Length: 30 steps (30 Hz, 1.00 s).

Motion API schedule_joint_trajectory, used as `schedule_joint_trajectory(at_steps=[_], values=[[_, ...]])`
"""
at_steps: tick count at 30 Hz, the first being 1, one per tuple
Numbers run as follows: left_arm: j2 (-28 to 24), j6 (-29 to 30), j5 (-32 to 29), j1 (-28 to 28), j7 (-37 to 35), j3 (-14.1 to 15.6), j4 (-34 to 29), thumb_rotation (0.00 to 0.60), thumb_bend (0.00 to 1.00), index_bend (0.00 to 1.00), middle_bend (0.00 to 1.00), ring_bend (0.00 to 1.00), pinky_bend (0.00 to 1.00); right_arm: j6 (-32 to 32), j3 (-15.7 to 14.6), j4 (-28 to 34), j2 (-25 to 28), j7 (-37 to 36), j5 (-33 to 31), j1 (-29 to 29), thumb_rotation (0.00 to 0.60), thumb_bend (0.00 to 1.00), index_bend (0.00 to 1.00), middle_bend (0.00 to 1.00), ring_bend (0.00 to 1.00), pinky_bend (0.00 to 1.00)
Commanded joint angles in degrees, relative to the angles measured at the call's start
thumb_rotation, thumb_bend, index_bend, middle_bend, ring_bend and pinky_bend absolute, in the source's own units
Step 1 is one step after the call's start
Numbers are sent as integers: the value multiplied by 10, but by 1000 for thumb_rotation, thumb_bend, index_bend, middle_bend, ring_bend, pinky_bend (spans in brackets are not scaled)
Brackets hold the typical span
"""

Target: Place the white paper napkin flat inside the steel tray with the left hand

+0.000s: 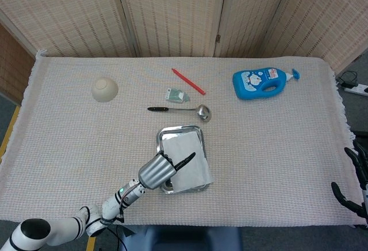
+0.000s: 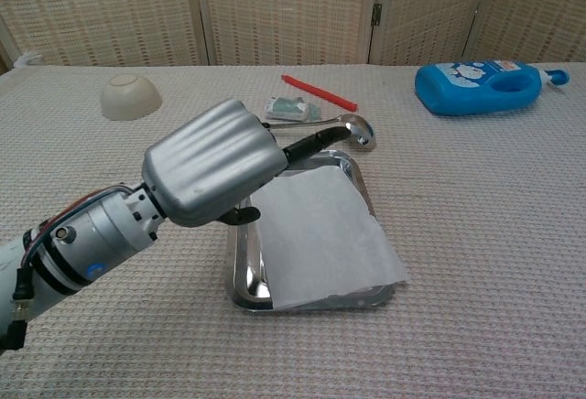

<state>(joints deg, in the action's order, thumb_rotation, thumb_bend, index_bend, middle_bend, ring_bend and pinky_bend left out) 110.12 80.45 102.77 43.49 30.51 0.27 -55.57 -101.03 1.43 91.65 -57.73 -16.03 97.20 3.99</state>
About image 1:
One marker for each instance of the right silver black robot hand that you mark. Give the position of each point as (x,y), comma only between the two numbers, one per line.
(365,193)

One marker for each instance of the red candle stick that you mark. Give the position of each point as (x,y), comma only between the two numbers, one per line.
(188,81)

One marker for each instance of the metal screen hinge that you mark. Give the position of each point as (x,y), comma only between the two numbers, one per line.
(217,38)

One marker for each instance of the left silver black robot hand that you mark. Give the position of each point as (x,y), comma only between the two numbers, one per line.
(153,173)

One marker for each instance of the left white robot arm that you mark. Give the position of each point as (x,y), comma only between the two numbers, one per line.
(66,228)

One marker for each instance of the white paper towel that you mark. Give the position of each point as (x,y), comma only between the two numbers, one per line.
(187,144)

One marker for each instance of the small green white packet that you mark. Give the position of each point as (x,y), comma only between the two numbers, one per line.
(176,95)

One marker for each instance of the blue pump detergent bottle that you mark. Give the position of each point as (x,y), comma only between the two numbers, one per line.
(250,87)

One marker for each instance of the upturned white ceramic bowl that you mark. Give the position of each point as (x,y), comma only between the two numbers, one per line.
(105,89)

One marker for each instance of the white power strip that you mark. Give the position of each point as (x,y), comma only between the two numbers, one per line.
(358,89)

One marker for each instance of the woven bamboo folding screen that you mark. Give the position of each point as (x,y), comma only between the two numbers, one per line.
(172,12)

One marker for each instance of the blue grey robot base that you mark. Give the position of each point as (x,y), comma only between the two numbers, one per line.
(178,239)

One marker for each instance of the white woven tablecloth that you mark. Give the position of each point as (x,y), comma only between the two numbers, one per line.
(273,153)

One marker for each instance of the stainless steel rectangular tray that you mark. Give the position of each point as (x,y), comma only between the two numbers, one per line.
(167,188)

